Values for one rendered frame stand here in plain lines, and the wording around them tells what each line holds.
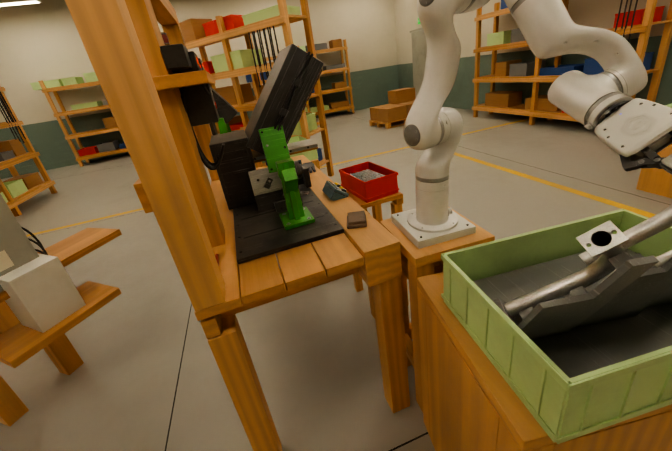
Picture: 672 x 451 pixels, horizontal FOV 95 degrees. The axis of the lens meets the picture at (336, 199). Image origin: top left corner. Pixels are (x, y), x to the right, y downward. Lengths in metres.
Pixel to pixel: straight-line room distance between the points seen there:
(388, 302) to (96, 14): 1.17
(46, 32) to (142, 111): 10.47
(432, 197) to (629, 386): 0.68
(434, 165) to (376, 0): 10.70
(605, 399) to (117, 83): 1.15
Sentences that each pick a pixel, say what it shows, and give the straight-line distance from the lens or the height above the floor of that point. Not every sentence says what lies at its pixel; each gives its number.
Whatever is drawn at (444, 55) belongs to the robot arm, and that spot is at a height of 1.47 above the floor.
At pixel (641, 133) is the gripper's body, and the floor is 1.30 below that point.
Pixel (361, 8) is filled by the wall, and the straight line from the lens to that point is 11.44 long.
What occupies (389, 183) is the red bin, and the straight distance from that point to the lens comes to 1.70.
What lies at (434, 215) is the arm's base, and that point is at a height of 0.94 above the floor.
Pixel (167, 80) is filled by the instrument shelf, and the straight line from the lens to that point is 1.15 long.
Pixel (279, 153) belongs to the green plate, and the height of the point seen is 1.15.
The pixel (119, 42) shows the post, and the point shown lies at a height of 1.60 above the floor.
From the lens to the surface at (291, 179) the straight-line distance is 1.21.
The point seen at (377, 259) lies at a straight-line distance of 1.11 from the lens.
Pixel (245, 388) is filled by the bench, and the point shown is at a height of 0.51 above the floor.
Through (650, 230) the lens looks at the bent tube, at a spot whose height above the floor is 1.11.
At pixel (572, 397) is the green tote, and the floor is 0.92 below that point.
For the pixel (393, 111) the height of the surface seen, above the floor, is 0.36.
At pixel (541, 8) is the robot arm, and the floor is 1.54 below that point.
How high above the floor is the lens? 1.49
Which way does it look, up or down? 23 degrees down
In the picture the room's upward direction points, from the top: 9 degrees counter-clockwise
